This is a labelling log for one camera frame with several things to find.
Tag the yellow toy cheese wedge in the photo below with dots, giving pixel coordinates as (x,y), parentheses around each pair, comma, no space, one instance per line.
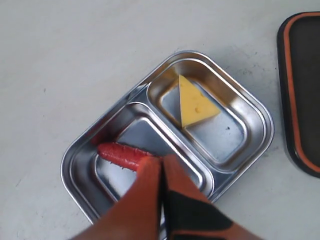
(194,106)

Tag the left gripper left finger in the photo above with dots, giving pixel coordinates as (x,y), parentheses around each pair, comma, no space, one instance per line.
(136,216)

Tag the red toy sausage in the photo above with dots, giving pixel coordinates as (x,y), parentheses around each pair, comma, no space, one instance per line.
(125,156)

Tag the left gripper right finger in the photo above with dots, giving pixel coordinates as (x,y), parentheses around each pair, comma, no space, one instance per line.
(189,215)

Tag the dark transparent lid orange seal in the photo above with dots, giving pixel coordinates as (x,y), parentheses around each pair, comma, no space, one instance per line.
(298,55)

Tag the steel two-compartment lunch box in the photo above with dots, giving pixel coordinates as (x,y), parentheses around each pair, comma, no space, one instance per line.
(214,152)

